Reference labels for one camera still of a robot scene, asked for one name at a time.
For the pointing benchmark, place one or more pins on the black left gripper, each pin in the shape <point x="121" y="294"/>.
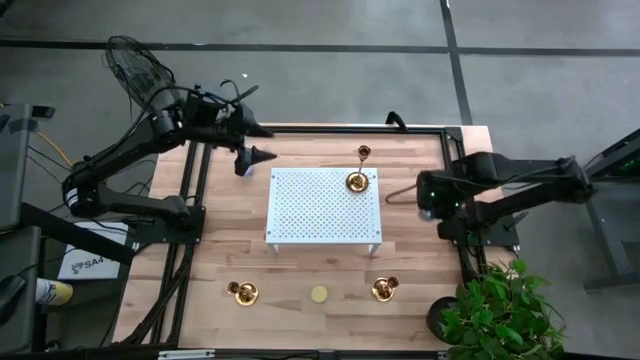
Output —
<point x="242" y="130"/>

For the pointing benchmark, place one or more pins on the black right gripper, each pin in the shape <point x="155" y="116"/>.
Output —
<point x="434" y="195"/>

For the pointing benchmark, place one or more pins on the purple tealight candle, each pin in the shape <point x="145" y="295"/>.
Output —
<point x="249" y="172"/>

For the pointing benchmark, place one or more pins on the tall gold candlestick holder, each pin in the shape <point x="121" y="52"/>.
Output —
<point x="357" y="182"/>

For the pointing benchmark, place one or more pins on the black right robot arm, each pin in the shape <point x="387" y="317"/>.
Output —
<point x="525" y="172"/>

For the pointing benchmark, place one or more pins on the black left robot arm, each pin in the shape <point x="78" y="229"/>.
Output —
<point x="115" y="160"/>

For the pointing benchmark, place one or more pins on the yellow tealight candle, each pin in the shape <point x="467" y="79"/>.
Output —
<point x="319" y="294"/>

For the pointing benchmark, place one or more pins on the white perforated metal rack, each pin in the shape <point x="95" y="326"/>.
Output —
<point x="315" y="210"/>

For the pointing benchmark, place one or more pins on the black plant pot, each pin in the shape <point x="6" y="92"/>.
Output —
<point x="435" y="315"/>

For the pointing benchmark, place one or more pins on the green leafy plant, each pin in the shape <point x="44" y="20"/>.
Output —
<point x="500" y="315"/>

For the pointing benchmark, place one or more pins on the black floor fan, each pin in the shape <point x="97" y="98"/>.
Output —
<point x="135" y="65"/>

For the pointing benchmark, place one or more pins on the gray metal stand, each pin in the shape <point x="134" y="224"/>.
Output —
<point x="607" y="220"/>

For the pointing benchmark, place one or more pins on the white cardboard box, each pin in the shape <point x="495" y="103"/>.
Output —
<point x="95" y="265"/>

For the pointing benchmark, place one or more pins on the black diagonal beam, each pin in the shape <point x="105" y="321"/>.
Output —
<point x="75" y="235"/>

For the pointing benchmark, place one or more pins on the gray metal cabinet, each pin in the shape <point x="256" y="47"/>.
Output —
<point x="12" y="165"/>

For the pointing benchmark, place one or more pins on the white yellow can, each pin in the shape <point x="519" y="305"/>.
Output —
<point x="55" y="292"/>

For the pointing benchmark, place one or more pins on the dark gray cabinet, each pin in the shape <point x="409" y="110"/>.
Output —
<point x="20" y="255"/>

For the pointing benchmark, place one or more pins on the black handheld device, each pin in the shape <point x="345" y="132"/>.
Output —
<point x="11" y="295"/>

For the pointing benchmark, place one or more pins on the black aluminium frame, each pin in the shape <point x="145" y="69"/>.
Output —
<point x="350" y="130"/>

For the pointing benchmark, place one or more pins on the silver metal bracket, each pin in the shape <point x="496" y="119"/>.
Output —
<point x="185" y="354"/>

